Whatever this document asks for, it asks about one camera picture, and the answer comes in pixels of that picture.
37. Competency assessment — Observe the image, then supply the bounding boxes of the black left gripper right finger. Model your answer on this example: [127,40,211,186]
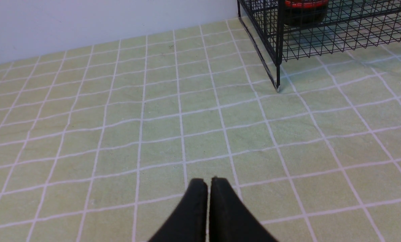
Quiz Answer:
[209,177,277,242]

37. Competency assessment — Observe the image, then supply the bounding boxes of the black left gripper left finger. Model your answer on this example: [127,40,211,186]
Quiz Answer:
[149,178,208,242]

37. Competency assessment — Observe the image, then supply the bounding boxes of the green checkered tablecloth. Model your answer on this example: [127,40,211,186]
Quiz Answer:
[0,18,401,242]

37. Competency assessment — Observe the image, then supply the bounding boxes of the black wire mesh shelf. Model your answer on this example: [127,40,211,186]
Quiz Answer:
[237,0,401,92]

